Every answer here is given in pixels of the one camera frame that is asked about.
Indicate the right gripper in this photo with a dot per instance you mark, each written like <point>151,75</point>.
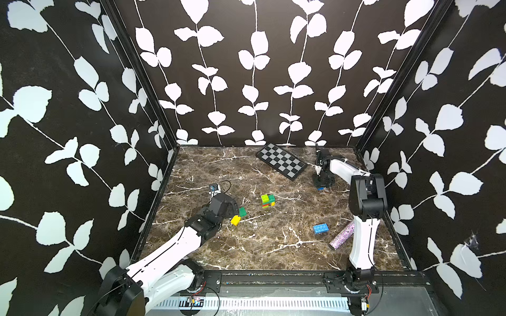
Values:
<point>318,183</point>

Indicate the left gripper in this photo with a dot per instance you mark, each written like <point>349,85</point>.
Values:
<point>230,212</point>

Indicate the yellow brick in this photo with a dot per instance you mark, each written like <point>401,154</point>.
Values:
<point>235,220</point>

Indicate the dark green small brick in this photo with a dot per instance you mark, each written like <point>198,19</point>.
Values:
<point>242,212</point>

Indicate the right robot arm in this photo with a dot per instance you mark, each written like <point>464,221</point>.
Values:
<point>367,203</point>

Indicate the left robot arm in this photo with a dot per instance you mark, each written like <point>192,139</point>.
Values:
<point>141,286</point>

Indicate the black white checkerboard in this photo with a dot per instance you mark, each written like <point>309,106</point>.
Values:
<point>282,161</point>

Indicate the blue long brick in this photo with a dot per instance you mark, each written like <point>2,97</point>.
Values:
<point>321,229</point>

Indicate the purple glitter microphone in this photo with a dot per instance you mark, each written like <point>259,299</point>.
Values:
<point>343,236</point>

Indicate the white slotted cable duct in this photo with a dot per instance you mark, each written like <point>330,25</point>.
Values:
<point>212,303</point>

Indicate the black mounting rail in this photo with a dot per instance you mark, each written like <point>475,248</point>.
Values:
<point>333,281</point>

